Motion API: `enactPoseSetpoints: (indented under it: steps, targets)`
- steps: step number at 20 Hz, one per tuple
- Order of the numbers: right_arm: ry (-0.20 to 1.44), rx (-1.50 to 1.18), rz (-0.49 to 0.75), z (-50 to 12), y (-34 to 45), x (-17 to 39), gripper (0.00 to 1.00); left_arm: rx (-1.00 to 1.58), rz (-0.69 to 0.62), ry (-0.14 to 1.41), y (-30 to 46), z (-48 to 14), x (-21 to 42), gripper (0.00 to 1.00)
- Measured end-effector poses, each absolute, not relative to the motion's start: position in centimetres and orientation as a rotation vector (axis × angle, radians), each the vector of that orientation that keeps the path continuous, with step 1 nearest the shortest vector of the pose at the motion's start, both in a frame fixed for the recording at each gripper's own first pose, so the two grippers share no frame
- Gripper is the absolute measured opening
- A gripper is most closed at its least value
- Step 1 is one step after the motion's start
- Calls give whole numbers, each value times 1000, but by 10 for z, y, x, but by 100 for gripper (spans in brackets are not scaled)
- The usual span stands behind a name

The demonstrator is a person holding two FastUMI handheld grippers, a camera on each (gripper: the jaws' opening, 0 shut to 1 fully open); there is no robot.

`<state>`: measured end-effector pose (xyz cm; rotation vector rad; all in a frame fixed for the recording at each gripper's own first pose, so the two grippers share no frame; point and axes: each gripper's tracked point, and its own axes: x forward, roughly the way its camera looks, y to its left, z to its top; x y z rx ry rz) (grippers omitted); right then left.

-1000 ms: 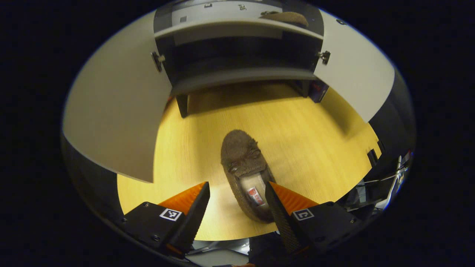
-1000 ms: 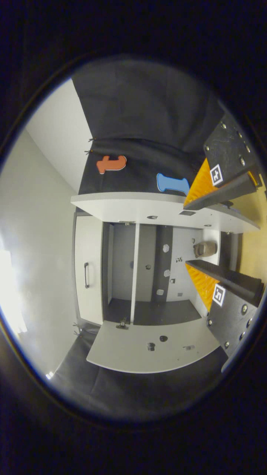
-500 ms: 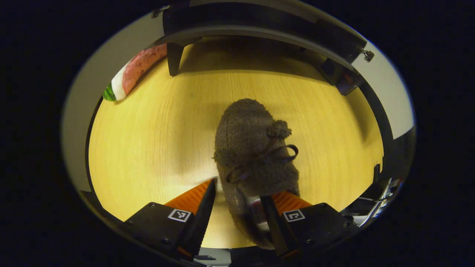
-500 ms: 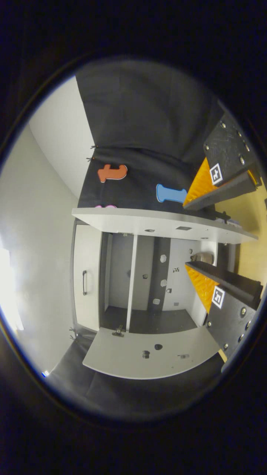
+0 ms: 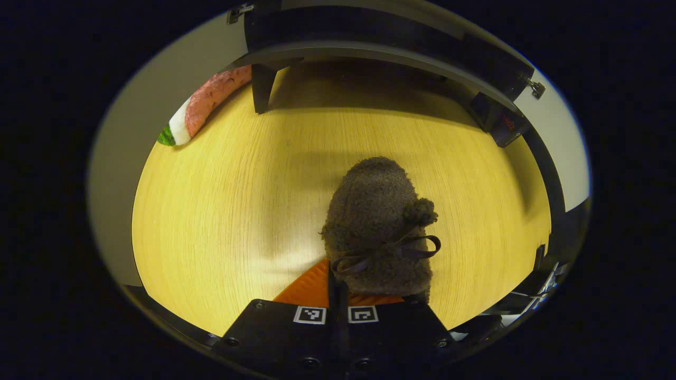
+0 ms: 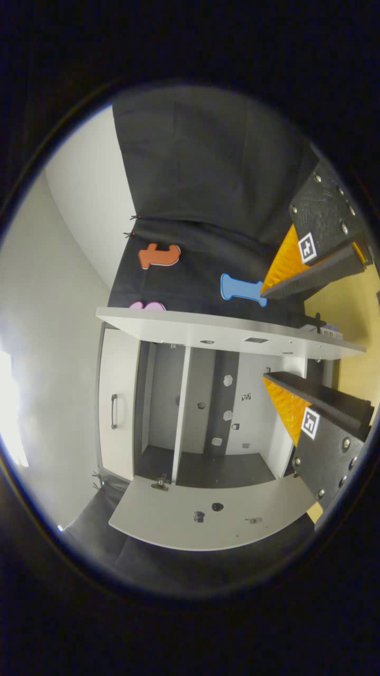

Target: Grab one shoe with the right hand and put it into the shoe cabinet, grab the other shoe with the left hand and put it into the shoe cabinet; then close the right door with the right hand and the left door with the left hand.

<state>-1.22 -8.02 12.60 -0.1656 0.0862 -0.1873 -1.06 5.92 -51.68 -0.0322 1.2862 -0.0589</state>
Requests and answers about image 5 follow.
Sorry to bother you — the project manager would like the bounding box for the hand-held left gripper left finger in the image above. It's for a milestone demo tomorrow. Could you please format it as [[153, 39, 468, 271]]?
[[211, 258, 340, 380]]

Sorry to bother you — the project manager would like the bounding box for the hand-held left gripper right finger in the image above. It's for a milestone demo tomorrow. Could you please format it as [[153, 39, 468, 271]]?
[[341, 293, 456, 380]]

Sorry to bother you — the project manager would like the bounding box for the brown fuzzy shoe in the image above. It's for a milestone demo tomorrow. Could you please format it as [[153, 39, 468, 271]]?
[[320, 156, 442, 304]]

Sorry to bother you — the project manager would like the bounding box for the white shoe cabinet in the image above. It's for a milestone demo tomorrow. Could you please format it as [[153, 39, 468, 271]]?
[[243, 0, 537, 151]]

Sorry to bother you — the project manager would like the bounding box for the pink white green plush toy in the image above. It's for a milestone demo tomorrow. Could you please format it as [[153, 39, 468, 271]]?
[[157, 65, 253, 147]]

